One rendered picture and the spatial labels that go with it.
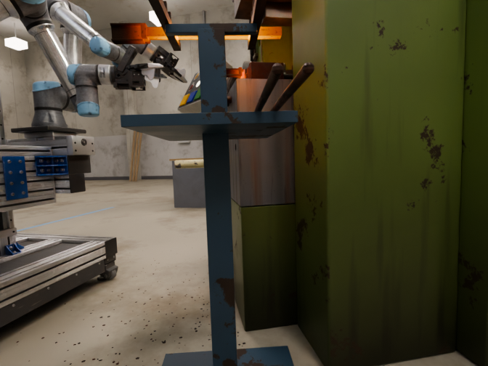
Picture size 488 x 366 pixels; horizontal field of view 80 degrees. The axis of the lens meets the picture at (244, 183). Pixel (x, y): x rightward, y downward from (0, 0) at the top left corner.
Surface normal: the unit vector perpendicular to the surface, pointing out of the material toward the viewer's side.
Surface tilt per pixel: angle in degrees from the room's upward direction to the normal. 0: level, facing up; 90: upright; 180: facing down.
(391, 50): 90
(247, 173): 90
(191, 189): 90
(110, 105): 90
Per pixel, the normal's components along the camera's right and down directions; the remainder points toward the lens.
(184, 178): -0.21, 0.09
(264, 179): 0.18, 0.08
